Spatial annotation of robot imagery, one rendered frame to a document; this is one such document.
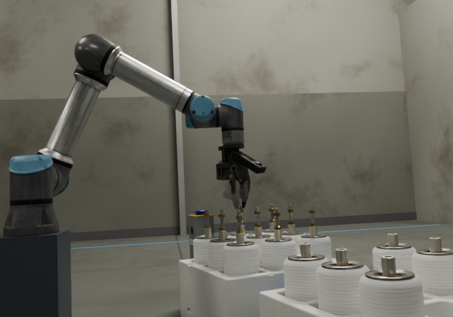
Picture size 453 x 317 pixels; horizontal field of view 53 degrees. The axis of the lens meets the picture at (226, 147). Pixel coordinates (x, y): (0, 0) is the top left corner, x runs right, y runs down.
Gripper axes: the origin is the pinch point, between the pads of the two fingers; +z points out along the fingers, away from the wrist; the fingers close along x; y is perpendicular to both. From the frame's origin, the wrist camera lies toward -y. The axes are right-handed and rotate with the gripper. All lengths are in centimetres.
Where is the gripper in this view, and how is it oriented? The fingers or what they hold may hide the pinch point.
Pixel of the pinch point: (241, 204)
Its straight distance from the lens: 150.6
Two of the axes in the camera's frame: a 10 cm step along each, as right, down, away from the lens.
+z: 0.5, 9.9, -0.9
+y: -7.9, 0.9, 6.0
